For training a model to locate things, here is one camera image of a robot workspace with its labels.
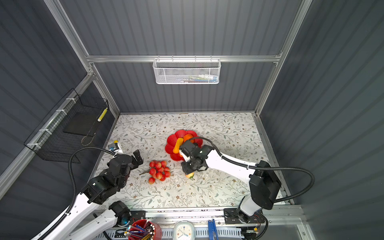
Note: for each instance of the red pencil cup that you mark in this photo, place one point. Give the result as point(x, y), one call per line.
point(143, 230)

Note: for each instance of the red-yellow fake strawberry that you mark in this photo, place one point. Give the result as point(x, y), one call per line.
point(190, 176)

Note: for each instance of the orange fake persimmon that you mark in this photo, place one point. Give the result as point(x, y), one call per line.
point(187, 137)

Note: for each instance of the yellow fake corn cob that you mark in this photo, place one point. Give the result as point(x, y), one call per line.
point(177, 146)

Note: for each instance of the red flower-shaped fruit bowl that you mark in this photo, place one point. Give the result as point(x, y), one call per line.
point(171, 141)

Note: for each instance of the red fake grape bunch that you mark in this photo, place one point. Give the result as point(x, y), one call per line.
point(158, 171)

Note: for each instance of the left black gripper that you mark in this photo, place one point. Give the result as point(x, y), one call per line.
point(137, 156)

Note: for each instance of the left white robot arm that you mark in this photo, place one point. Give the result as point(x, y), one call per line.
point(97, 191)

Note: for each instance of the white alarm clock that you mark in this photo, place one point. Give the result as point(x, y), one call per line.
point(184, 231)

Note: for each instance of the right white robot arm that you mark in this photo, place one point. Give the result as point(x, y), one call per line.
point(264, 184)

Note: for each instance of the white wire wall basket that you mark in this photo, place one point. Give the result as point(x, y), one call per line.
point(185, 72)

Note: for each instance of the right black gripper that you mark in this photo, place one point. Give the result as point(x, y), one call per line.
point(185, 166)

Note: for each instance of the black wire side basket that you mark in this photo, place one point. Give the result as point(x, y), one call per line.
point(72, 126)

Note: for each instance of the yellow marker in basket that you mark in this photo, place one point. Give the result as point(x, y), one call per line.
point(102, 115)

